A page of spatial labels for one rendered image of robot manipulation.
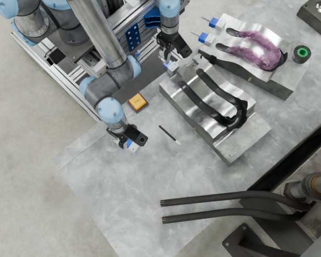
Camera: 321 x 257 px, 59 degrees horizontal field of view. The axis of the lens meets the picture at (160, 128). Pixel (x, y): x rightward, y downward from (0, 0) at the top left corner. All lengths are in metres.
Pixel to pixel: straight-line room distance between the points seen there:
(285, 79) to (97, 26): 0.90
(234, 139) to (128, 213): 0.59
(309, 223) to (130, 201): 0.79
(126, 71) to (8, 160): 1.69
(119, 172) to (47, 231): 1.07
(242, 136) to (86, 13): 0.84
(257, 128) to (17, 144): 1.84
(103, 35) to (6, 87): 1.91
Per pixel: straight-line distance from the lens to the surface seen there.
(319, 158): 1.51
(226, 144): 1.31
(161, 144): 1.35
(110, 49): 0.94
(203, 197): 1.24
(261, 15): 1.76
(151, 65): 2.22
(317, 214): 1.46
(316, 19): 1.76
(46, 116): 2.48
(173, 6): 1.10
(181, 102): 1.33
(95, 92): 0.97
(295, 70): 1.49
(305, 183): 1.19
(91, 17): 0.90
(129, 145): 1.33
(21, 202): 2.39
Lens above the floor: 2.11
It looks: 72 degrees down
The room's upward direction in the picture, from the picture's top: 8 degrees counter-clockwise
